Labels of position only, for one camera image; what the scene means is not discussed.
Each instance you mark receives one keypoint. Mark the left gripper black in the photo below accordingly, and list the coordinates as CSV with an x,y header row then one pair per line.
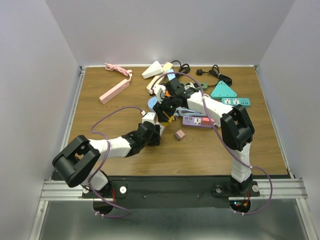
x,y
155,136

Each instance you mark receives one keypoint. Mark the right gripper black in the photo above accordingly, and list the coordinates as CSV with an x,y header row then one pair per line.
x,y
159,109

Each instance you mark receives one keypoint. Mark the yellow cube socket adapter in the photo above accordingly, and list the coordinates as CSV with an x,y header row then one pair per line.
x,y
165,120

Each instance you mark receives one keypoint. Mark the white usb power strip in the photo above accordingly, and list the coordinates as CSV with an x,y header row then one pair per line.
x,y
162,128

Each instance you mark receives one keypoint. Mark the small pink plug adapter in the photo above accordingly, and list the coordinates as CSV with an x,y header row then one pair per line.
x,y
179,135

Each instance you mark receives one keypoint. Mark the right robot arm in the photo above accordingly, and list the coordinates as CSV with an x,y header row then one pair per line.
x,y
236,126

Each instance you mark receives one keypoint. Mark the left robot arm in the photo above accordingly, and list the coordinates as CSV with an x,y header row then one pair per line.
x,y
75,163

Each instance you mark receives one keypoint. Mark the round light blue socket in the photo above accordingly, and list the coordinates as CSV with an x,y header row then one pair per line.
x,y
151,103

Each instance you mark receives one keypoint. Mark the purple pink power strip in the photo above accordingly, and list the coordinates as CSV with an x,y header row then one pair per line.
x,y
196,121

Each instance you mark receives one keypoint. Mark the light blue power strip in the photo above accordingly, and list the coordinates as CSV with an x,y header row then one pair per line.
x,y
170,74

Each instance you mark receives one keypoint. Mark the white triangular power strip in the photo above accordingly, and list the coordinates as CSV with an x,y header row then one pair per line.
x,y
154,69

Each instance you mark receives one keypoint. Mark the beige wooden power strip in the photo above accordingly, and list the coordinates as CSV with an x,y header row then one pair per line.
x,y
157,79

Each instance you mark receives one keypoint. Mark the dark green power strip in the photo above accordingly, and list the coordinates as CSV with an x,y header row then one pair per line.
x,y
202,85

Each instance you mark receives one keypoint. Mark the teal triangular power strip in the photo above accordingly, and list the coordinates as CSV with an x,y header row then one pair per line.
x,y
222,90

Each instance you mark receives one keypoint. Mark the teal long power strip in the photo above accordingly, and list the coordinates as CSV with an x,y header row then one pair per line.
x,y
233,101

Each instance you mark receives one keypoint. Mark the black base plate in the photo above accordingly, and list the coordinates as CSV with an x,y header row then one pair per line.
x,y
155,192

